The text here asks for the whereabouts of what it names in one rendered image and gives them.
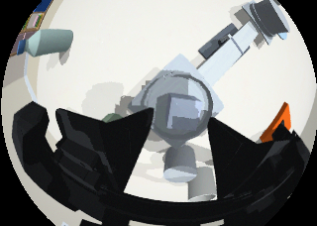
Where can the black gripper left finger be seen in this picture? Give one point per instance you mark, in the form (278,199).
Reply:
(117,143)

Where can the light blue round disc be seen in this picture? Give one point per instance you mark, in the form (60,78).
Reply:
(282,35)

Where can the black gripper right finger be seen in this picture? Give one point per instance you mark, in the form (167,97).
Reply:
(235,157)

